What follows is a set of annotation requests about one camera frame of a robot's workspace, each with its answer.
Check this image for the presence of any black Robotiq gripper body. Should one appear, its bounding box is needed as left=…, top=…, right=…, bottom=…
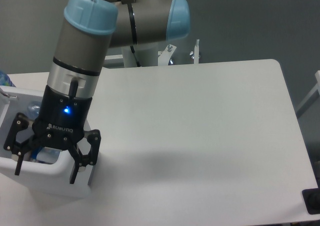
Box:
left=32, top=85, right=92, bottom=151

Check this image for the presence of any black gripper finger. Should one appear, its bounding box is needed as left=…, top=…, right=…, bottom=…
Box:
left=66, top=129, right=101, bottom=184
left=3, top=113, right=38, bottom=175

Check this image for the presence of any white paper carton trash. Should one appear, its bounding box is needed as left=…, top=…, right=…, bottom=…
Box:
left=36, top=147, right=61, bottom=164

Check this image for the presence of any clear crushed plastic bottle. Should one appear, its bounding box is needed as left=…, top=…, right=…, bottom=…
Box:
left=26, top=101, right=42, bottom=120

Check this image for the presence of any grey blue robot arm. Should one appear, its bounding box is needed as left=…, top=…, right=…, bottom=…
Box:
left=3, top=0, right=191, bottom=183

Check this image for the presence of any white plastic trash can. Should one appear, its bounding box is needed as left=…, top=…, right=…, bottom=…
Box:
left=0, top=86, right=95, bottom=198

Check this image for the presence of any blue packaging in bin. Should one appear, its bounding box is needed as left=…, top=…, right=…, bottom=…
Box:
left=29, top=148, right=41, bottom=163

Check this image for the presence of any blue patterned object at left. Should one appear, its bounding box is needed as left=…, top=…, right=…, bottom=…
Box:
left=0, top=71, right=16, bottom=87

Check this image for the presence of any black cable on pedestal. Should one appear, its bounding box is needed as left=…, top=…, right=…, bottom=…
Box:
left=128, top=45, right=141, bottom=68

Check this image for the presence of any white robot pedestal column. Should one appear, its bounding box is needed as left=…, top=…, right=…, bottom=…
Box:
left=121, top=43, right=158, bottom=68

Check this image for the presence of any white pedestal base frame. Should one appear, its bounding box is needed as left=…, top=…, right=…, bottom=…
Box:
left=103, top=39, right=202, bottom=69

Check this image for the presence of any white frame at right edge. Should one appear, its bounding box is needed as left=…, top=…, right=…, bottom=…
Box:
left=295, top=71, right=320, bottom=118

